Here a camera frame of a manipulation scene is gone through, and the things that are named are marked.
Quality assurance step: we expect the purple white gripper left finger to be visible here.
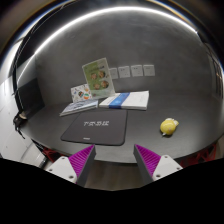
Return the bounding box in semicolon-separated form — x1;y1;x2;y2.
47;145;96;187

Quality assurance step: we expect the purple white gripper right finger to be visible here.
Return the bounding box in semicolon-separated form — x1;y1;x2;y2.
133;144;182;185

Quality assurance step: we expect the yellow computer mouse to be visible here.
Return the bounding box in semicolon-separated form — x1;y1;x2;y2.
160;118;179;136

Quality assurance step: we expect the black mouse pad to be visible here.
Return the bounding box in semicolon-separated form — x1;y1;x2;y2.
61;109;127;146

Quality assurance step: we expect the grey thin magazine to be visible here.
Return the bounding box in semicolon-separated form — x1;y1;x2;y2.
60;100;98;116

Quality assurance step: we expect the white blue book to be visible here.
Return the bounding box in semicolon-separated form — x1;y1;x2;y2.
99;91;149;110

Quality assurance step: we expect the small colourful picture card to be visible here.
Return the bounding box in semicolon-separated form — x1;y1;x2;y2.
71;84;92;102

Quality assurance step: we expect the black monitor panel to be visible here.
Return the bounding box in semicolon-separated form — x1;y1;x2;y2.
18;79;45;119

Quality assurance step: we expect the green food poster card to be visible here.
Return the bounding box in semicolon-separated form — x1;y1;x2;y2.
82;58;115;99

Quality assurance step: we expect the white wall socket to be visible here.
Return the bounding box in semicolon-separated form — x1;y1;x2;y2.
109;68;118;79
118;66;130;78
131;65;143;77
143;65;155;76

